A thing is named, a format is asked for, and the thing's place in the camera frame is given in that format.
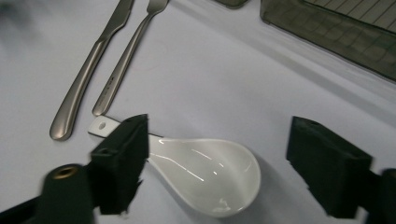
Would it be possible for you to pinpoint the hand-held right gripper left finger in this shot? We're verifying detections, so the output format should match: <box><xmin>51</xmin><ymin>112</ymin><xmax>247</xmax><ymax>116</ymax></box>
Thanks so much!
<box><xmin>89</xmin><ymin>113</ymin><xmax>149</xmax><ymax>217</ymax></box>

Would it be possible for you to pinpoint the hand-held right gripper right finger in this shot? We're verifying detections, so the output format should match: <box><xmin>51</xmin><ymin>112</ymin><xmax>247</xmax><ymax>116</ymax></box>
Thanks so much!
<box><xmin>286</xmin><ymin>116</ymin><xmax>374</xmax><ymax>219</ymax></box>

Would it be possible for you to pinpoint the white ceramic spoon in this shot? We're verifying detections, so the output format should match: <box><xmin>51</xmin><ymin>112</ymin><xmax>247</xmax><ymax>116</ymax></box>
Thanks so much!
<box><xmin>87</xmin><ymin>115</ymin><xmax>262</xmax><ymax>218</ymax></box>

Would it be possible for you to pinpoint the steel table knife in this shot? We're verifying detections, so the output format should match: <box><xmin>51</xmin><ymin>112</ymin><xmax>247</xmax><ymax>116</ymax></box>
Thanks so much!
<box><xmin>49</xmin><ymin>0</ymin><xmax>135</xmax><ymax>142</ymax></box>

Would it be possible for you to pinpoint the steel fork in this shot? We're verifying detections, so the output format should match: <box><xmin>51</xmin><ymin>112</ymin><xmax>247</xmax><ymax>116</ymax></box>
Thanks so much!
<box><xmin>92</xmin><ymin>0</ymin><xmax>171</xmax><ymax>117</ymax></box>

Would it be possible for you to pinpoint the smoky transparent plastic bin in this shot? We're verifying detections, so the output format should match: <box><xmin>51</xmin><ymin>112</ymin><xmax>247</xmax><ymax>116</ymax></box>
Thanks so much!
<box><xmin>261</xmin><ymin>0</ymin><xmax>396</xmax><ymax>82</ymax></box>

